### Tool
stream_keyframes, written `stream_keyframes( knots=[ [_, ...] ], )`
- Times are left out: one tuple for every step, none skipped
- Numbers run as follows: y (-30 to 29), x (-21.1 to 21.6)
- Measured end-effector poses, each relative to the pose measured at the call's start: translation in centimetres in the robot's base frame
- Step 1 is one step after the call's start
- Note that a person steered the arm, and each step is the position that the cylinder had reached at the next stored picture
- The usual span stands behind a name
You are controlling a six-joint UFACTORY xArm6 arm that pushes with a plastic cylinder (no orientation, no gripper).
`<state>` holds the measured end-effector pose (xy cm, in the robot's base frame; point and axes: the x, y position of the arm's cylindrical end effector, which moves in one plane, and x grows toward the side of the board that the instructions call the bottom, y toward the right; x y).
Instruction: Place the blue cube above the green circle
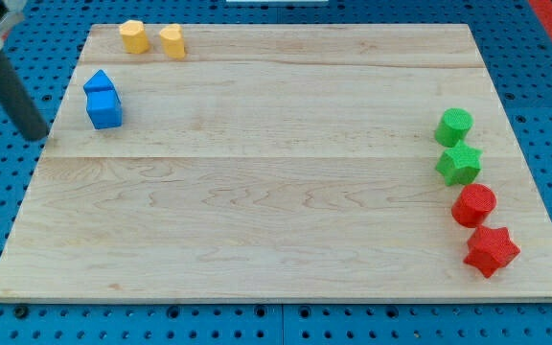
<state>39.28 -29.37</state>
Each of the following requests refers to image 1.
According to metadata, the blue cube block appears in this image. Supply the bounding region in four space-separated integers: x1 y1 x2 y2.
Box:
86 90 123 129

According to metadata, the wooden board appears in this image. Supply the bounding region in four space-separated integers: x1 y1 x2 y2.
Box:
0 24 552 304

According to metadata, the yellow heart block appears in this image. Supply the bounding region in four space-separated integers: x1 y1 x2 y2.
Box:
159 24 186 59

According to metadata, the green cylinder block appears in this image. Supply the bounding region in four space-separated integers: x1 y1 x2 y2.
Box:
434 108 473 148

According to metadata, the green star block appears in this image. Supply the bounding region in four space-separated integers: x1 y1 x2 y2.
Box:
435 140 483 186

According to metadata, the yellow hexagon block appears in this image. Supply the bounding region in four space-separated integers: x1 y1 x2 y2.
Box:
119 19 150 55

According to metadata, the blue pentagon block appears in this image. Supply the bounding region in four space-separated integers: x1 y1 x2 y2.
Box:
82 69 115 94

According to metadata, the red cylinder block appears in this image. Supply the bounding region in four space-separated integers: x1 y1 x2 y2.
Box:
451 183 497 228

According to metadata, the red star block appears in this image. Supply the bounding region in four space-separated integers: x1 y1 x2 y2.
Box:
463 225 520 278

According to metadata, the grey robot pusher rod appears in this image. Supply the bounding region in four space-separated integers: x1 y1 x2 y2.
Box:
0 51 49 141

